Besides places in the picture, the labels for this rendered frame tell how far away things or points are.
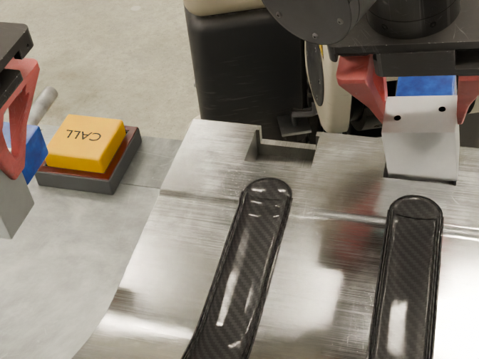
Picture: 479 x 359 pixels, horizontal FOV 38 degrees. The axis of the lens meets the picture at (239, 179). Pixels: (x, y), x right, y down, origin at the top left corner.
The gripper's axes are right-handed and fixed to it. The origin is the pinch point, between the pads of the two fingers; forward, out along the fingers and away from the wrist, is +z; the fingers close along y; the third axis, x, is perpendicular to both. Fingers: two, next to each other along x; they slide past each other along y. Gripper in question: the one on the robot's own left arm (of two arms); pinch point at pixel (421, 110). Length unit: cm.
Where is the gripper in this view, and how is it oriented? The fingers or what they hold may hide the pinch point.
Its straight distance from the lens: 52.7
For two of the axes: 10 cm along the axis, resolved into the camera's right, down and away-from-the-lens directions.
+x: 2.3, -7.8, 5.8
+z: 2.5, 6.2, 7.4
